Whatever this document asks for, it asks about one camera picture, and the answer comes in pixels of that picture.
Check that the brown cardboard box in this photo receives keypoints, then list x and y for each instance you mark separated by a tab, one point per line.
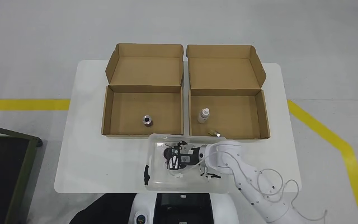
226	75
145	73

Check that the robot body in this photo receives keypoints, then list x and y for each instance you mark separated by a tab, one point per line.
181	208

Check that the small black plastic part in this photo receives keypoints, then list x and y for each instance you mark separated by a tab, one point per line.
213	176
146	175

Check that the silver metal bush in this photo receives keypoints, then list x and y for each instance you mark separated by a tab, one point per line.
147	120

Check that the deep clear plastic tray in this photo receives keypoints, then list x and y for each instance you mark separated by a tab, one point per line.
156	183

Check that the small white spray bottle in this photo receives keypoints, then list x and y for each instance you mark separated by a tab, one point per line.
203	116

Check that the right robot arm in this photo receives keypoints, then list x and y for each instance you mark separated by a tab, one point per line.
246	179

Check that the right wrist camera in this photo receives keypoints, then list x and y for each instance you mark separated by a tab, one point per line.
188	159

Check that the dark green cart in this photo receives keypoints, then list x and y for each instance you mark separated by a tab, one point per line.
15	173

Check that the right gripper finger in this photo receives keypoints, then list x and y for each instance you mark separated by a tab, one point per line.
170	152
173	163

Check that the small brass metal shaft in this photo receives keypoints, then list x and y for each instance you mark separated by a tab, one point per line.
214	132

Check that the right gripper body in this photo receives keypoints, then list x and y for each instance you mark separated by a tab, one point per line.
184	148

